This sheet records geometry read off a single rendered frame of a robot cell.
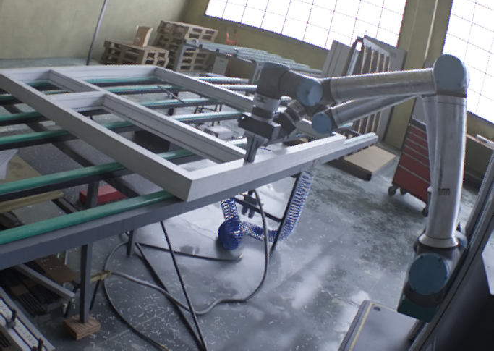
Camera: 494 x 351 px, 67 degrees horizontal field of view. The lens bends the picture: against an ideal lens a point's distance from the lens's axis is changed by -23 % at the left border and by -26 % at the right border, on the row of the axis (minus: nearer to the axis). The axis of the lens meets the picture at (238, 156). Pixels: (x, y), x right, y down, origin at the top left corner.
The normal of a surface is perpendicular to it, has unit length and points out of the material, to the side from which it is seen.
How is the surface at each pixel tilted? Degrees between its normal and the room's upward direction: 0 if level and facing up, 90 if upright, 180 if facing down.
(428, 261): 95
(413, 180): 90
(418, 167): 90
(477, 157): 90
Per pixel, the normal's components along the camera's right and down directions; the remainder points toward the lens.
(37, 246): 0.82, 0.37
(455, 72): -0.61, -0.07
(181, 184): -0.50, 0.11
